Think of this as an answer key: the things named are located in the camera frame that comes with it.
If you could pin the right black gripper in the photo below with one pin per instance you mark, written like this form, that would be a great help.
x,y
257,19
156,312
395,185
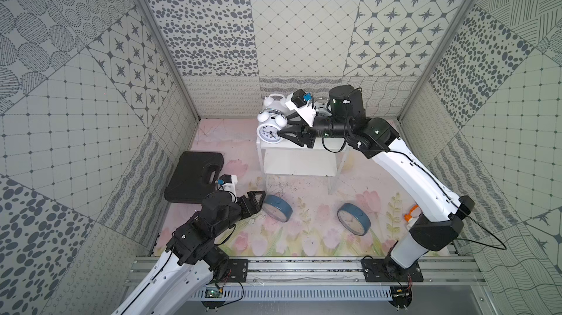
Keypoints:
x,y
298,131

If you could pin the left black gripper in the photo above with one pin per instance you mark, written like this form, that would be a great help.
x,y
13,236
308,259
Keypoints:
x,y
244,205

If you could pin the blue round alarm clock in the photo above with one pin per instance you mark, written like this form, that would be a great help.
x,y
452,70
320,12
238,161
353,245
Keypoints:
x,y
277,208
354,219

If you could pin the white twin-bell alarm clock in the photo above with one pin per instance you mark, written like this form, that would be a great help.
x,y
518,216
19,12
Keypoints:
x,y
322,107
270,122
276,102

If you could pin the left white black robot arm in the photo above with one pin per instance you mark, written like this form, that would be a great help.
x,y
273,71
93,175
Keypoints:
x,y
192,258

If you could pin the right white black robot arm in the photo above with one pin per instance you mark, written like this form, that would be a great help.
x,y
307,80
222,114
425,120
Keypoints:
x,y
442,211

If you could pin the white two-tier shelf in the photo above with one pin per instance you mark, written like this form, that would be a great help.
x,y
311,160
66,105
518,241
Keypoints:
x,y
323,160

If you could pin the black plastic tool case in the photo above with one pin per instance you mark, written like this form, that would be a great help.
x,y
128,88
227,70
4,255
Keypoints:
x,y
194,177

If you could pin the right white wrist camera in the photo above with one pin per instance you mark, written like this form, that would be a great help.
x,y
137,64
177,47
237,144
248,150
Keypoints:
x,y
302,103

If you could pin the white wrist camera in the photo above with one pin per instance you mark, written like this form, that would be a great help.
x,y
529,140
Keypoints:
x,y
302,103
227,183

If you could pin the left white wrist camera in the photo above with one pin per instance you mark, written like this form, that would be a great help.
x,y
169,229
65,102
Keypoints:
x,y
227,183

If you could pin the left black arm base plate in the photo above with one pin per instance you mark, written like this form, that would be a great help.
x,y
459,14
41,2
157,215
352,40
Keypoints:
x,y
231,271

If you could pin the white perforated cable duct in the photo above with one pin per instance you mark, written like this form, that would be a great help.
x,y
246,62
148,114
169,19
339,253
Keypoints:
x,y
272,293

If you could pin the orange handled pliers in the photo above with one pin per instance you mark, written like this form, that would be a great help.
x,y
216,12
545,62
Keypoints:
x,y
412,215

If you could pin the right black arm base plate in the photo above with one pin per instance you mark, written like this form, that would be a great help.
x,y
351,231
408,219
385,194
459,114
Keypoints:
x,y
385,270

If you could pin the aluminium mounting rail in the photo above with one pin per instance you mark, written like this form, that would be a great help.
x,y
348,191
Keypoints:
x,y
451,270

